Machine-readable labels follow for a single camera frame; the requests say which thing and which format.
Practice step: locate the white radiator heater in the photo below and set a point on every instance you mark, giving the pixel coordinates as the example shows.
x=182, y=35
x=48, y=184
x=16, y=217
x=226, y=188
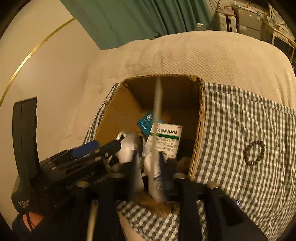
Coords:
x=225, y=23

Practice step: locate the cream bed blanket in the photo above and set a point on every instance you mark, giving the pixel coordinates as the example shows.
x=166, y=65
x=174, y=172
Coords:
x=214, y=56

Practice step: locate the wooden side desk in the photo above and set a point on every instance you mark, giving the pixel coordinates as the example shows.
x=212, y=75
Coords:
x=279, y=40

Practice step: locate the large green curtain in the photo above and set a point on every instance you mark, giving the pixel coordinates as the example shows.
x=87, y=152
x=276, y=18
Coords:
x=112, y=24

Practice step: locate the teal foil sachet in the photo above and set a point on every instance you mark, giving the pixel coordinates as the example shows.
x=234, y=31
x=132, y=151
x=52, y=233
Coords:
x=145, y=123

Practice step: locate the white ointment tube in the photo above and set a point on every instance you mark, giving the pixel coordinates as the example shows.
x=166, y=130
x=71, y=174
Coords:
x=154, y=191

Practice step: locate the white green medicine box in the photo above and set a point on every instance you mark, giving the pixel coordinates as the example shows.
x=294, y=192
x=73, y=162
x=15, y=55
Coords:
x=168, y=139

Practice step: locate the grey drawer cabinet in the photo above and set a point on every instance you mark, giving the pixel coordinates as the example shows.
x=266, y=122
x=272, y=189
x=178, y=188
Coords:
x=248, y=22

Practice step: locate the silver foil packet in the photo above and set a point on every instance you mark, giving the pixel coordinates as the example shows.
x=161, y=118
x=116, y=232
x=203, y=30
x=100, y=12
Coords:
x=131, y=142

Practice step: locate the green checkered cloth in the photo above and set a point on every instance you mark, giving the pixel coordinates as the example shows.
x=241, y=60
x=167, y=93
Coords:
x=234, y=119

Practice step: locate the brown cardboard box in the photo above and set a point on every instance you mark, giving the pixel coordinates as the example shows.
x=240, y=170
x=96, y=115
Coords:
x=182, y=104

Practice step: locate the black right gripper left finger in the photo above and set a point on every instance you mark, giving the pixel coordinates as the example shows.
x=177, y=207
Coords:
x=90, y=187

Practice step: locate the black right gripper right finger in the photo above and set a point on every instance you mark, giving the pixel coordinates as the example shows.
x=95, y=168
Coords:
x=206, y=212

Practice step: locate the left hand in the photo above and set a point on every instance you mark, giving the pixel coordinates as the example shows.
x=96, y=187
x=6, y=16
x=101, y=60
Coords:
x=31, y=220

